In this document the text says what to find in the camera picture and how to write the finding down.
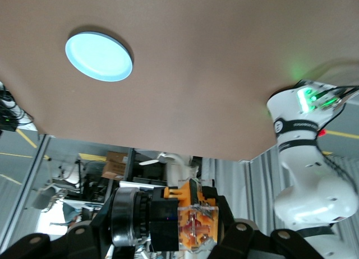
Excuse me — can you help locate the grey aluminium post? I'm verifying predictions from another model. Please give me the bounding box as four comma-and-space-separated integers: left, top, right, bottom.
0, 135, 54, 244

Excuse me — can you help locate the white background machine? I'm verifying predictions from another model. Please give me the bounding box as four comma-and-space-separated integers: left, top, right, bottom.
138, 151, 199, 188

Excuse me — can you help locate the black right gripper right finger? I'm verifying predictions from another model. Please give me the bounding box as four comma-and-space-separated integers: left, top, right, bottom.
196, 186, 320, 259

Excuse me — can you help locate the black cable bundle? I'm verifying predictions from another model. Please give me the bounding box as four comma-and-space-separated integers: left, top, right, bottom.
0, 84, 36, 131

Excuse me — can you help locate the light blue round plate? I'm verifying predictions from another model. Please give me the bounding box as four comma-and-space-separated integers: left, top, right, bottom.
65, 31, 134, 82

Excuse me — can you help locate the grey office chair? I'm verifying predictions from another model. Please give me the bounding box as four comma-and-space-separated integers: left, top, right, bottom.
30, 182, 67, 215

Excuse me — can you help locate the black arm base cable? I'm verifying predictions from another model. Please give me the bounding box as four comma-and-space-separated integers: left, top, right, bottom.
316, 84, 359, 122

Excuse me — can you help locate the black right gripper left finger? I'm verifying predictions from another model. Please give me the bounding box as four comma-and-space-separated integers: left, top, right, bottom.
0, 187, 120, 259

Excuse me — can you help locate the brown table cover sheet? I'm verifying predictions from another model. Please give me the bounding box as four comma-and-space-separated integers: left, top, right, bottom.
0, 0, 359, 162

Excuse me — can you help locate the brown cardboard box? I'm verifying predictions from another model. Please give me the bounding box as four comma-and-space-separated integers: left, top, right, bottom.
100, 161, 127, 182
105, 151, 130, 167

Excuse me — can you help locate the small black electronic device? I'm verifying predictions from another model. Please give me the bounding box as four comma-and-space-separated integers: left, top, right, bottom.
0, 113, 19, 132

